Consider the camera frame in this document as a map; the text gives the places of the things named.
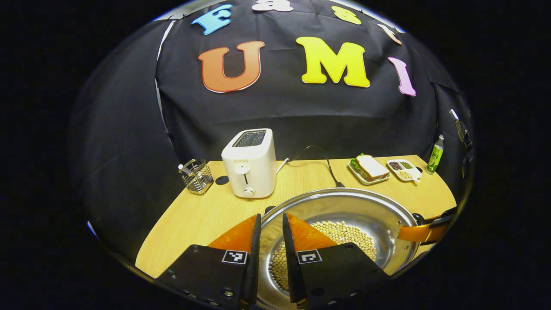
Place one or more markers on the sandwich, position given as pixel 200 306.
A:
pixel 371 167

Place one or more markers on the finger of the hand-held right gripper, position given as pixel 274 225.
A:
pixel 417 232
pixel 441 218

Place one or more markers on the green drink bottle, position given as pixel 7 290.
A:
pixel 435 157

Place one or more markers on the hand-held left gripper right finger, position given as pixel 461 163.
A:
pixel 290 267

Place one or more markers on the pale green plate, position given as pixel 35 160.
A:
pixel 359 178

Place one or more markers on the white toaster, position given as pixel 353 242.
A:
pixel 252 168

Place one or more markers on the stainless steel pot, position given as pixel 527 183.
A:
pixel 344 206

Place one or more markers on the pile of soybeans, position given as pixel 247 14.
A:
pixel 344 234

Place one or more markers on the white divided bean tray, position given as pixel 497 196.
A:
pixel 413 172

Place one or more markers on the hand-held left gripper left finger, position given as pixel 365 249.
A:
pixel 255 267

